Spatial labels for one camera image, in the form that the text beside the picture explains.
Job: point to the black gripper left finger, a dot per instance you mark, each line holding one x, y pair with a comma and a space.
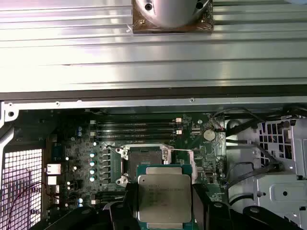
130, 210

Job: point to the silver blue capacitor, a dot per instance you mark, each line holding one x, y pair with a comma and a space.
92, 154
92, 179
92, 171
92, 163

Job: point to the CPU socket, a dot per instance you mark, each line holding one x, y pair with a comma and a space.
141, 155

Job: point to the green motherboard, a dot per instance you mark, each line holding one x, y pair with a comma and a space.
204, 155

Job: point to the silver metal drive cage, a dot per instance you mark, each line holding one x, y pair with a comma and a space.
278, 191

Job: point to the silver coin battery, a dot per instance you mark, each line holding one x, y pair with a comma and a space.
209, 135

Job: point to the square brown base plate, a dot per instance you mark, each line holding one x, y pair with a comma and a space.
138, 26

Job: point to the silver green CPU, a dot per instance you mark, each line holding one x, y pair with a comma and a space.
165, 196

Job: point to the silver rear port block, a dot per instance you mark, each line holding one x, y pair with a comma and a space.
52, 180
53, 169

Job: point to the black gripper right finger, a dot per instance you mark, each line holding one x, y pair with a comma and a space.
200, 210

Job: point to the black RAM slot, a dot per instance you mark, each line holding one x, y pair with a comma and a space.
109, 199
115, 137
115, 125
115, 131
110, 193
134, 119

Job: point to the metal socket cover frame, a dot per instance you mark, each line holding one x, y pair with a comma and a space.
167, 155

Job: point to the black silver PC case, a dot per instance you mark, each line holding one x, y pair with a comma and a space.
96, 104

